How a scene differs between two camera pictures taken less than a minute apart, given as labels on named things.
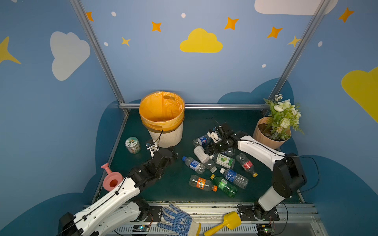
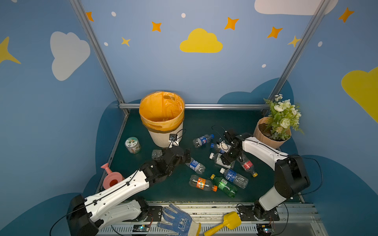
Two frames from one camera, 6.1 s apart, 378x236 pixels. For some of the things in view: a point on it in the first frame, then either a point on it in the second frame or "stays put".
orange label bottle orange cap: x=195 y=181 stays put
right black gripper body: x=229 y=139 → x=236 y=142
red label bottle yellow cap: x=246 y=164 stays put
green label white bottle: x=224 y=161 stays put
